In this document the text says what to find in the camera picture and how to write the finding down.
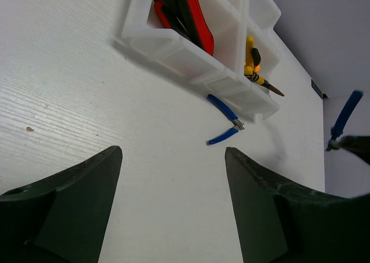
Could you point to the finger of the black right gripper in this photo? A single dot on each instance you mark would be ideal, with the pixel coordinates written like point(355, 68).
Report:
point(358, 145)

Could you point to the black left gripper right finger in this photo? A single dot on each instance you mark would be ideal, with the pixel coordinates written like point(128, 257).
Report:
point(279, 220)

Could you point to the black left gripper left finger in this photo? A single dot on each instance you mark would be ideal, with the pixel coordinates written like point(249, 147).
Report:
point(63, 217)

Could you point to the blue handled cutters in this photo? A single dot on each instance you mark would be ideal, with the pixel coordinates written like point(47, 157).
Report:
point(347, 110)

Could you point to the blue wire cutters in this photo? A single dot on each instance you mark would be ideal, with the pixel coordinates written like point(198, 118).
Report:
point(235, 124)

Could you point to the yellow long nose pliers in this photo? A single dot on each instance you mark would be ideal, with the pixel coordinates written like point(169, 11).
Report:
point(252, 57)

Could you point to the blue sticker right corner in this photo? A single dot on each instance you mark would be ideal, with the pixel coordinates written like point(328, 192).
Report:
point(317, 90)

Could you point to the white compartment tray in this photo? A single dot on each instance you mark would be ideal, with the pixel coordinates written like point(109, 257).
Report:
point(221, 47)

